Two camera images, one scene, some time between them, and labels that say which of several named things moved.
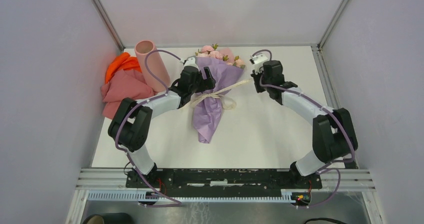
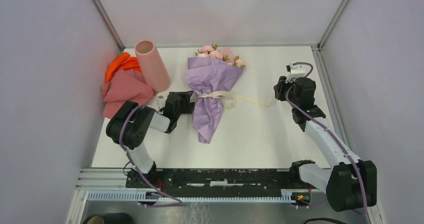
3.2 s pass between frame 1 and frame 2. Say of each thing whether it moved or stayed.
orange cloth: stayed
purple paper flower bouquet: stayed
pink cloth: stayed
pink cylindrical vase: stayed
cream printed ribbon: moved
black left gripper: moved
